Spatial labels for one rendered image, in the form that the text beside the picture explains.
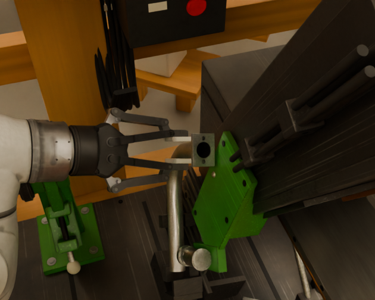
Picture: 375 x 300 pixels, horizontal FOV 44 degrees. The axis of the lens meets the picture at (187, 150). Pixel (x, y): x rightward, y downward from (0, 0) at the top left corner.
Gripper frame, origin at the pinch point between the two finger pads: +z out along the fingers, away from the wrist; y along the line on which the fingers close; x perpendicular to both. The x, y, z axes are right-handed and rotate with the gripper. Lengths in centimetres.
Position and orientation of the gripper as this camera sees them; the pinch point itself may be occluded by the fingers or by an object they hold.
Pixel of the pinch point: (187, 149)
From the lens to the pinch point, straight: 78.3
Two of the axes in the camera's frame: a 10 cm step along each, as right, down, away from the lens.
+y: 0.0, -10.0, 0.0
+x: -4.9, 0.0, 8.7
